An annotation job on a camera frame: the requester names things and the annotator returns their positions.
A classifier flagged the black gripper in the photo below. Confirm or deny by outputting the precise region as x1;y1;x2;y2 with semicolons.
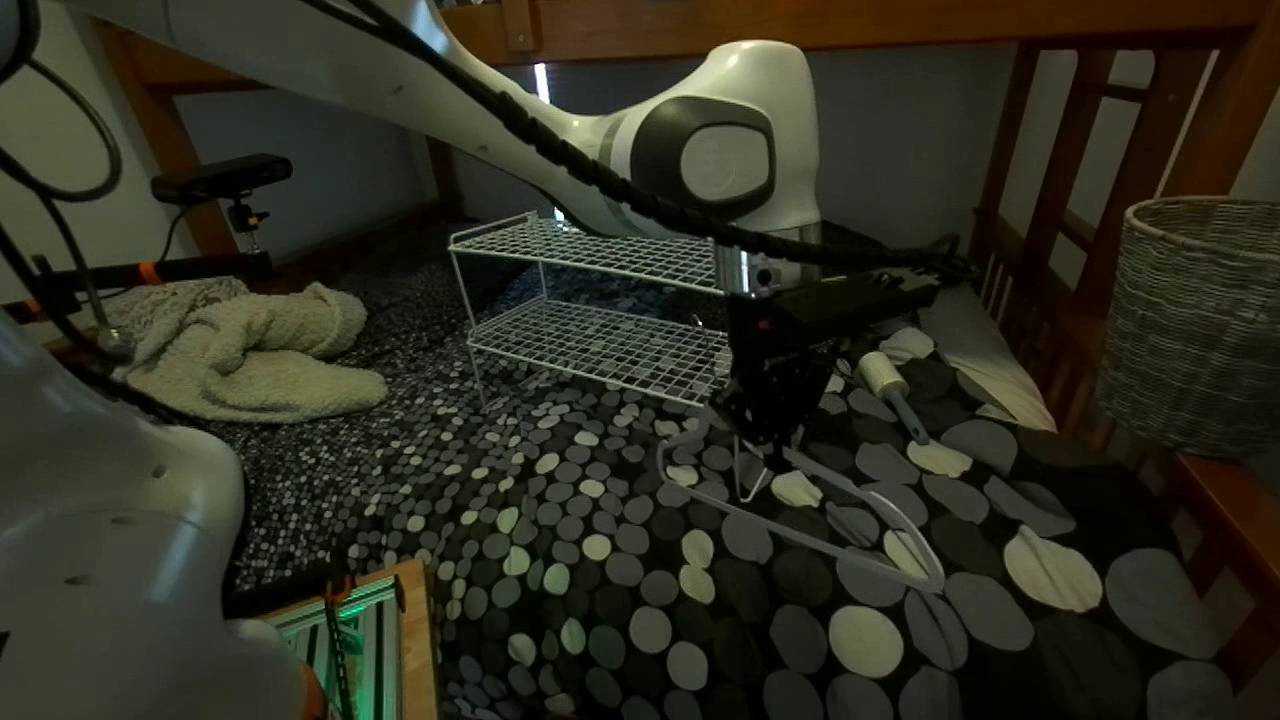
718;291;840;450

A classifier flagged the white flat pillow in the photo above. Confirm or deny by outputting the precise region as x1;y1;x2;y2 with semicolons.
915;279;1059;434

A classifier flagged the black grey dotted duvet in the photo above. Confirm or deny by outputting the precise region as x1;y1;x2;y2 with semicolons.
197;217;1280;720

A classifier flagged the grey window blind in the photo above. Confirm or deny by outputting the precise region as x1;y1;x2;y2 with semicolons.
452;48;1015;265

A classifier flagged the wooden box with green light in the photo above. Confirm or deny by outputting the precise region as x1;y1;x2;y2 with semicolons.
254;554;445;720

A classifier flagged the grey woven laundry basket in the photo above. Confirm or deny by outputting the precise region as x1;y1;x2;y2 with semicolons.
1096;193;1280;463

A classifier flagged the brown wooden footboard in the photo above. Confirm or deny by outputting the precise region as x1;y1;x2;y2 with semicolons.
1150;445;1280;695

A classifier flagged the beige crumpled towel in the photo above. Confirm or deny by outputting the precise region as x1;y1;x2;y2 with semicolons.
72;277;390;428

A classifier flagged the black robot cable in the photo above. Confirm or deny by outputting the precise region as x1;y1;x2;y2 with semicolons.
0;0;967;273

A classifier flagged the white wire shoe rack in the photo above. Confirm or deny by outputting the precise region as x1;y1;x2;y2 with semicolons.
445;208;752;411

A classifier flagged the black camera on stand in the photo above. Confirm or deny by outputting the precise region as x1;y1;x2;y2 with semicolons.
24;151;294;296

